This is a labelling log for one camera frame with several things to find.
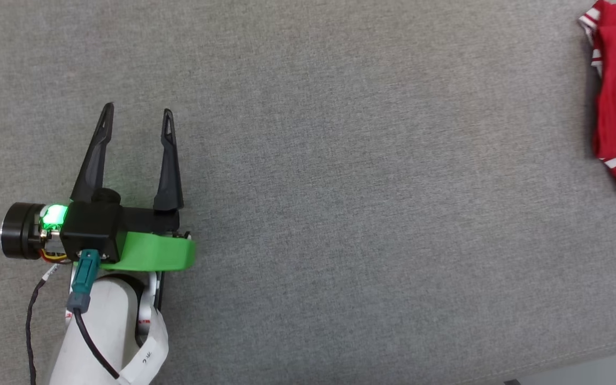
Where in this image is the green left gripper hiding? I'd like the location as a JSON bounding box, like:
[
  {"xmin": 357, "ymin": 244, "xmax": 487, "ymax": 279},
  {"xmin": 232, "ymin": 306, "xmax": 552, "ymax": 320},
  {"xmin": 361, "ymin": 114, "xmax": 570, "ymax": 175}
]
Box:
[{"xmin": 0, "ymin": 102, "xmax": 197, "ymax": 272}]

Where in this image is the white label tape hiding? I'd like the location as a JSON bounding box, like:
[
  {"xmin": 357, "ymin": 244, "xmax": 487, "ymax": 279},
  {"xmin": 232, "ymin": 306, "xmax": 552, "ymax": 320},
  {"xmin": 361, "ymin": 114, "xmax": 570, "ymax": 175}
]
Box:
[{"xmin": 119, "ymin": 307, "xmax": 170, "ymax": 385}]

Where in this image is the teal plug left camera cable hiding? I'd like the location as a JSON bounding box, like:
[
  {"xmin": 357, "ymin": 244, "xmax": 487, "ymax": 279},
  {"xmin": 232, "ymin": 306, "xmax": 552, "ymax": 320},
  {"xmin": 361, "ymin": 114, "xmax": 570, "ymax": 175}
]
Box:
[{"xmin": 66, "ymin": 249, "xmax": 122, "ymax": 381}]

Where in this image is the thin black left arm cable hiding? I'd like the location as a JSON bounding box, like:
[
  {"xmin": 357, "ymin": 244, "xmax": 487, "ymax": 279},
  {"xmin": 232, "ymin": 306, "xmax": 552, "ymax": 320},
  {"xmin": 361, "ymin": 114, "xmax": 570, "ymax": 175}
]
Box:
[{"xmin": 25, "ymin": 265, "xmax": 61, "ymax": 385}]

